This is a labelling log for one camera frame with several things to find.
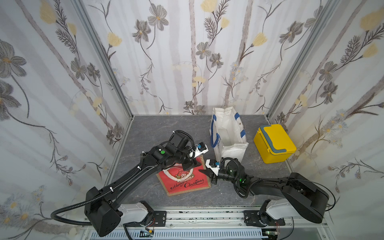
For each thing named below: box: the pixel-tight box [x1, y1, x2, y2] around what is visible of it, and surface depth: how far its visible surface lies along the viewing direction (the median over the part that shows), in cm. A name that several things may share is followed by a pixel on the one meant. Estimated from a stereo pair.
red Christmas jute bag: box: [156, 155, 212, 196], surface depth 80 cm
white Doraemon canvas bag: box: [209, 106, 249, 161], surface depth 92 cm
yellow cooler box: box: [253, 124, 297, 164], surface depth 91 cm
